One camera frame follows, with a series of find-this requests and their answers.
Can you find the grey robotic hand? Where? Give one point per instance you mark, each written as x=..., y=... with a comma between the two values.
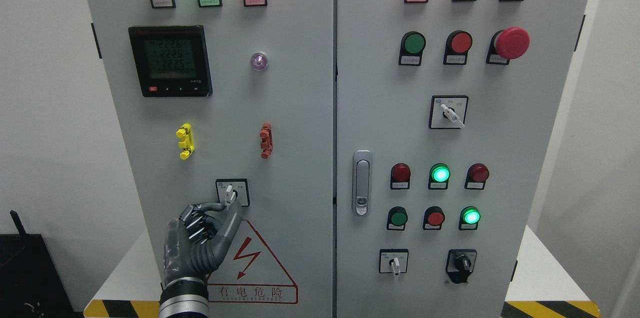
x=198, y=241

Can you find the white rotary selector switch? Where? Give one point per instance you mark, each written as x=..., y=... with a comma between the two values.
x=393, y=261
x=240, y=187
x=448, y=111

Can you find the silver black robot forearm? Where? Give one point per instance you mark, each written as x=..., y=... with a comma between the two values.
x=184, y=298

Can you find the red high voltage warning sticker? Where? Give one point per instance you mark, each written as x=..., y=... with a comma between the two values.
x=251, y=273

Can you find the yellow terminal connector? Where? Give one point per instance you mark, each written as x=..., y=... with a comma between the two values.
x=185, y=140

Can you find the red terminal connector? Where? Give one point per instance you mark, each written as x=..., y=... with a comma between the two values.
x=266, y=140

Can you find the black box with antenna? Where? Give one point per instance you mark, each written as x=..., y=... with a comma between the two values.
x=30, y=286

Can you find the grey electrical cabinet left door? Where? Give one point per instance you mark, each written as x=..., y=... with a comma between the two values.
x=291, y=192

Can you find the grey electrical cabinet door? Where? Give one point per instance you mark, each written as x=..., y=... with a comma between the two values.
x=291, y=192
x=384, y=107

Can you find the black digital power meter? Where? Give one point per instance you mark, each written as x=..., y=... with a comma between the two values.
x=171, y=61

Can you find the clear white indicator lamp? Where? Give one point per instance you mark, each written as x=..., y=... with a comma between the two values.
x=259, y=61

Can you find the dark red lamp left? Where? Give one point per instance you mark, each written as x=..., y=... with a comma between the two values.
x=400, y=176

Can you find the red push button lower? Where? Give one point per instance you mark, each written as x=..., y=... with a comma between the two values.
x=433, y=218

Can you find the red push button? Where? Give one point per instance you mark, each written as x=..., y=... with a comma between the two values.
x=457, y=45
x=433, y=218

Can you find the lit green lamp middle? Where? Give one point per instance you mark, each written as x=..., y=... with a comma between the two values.
x=439, y=176

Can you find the lit green push button lower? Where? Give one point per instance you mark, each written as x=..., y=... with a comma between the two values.
x=469, y=218

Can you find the dark red lamp right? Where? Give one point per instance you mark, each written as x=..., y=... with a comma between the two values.
x=477, y=176

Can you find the green push button upper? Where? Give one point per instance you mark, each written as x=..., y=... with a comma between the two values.
x=411, y=49

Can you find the grey electrical cabinet right door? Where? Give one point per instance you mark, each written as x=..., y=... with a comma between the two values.
x=384, y=107

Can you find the red push button upper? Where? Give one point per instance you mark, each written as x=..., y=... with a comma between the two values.
x=457, y=45

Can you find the white platform with hazard stripes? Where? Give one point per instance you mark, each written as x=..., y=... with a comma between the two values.
x=541, y=288

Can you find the red emergency stop mushroom button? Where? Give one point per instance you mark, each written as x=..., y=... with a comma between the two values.
x=507, y=44

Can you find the silver door lock handle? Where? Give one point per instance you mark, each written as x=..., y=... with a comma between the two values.
x=361, y=181

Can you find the black rotary knob switch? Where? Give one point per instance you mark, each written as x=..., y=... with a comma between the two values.
x=460, y=264

